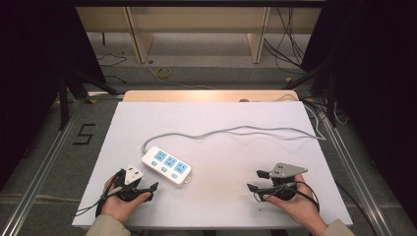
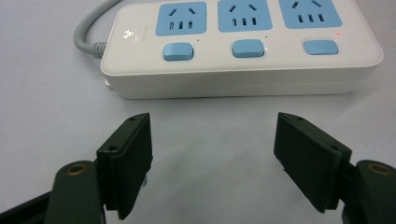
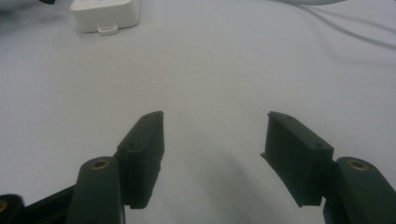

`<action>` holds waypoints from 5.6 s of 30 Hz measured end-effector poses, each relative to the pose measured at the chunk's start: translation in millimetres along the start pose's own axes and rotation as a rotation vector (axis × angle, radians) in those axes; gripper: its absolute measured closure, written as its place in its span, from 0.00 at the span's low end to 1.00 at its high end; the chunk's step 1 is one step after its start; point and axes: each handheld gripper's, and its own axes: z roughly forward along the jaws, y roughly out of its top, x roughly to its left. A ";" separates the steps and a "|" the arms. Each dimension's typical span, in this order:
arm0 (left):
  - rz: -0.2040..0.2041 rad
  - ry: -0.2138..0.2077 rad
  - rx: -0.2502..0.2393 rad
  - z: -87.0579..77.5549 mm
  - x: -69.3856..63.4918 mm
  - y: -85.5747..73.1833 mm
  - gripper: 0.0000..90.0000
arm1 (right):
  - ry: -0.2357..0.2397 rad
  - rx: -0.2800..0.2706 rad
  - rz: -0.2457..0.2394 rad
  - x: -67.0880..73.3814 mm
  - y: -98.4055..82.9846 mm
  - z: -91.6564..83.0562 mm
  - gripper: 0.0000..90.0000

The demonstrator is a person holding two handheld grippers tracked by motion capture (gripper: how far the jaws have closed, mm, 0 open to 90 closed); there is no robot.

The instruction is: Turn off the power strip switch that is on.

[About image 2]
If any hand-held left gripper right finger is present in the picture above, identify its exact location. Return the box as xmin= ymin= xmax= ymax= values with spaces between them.
xmin=273 ymin=112 xmax=353 ymax=215

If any grey power strip cable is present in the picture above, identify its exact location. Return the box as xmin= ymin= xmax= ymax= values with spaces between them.
xmin=73 ymin=0 xmax=123 ymax=60

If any white blue power strip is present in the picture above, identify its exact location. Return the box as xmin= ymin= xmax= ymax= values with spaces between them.
xmin=100 ymin=0 xmax=385 ymax=101

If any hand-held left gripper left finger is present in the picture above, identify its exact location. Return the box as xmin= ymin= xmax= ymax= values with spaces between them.
xmin=96 ymin=112 xmax=154 ymax=221

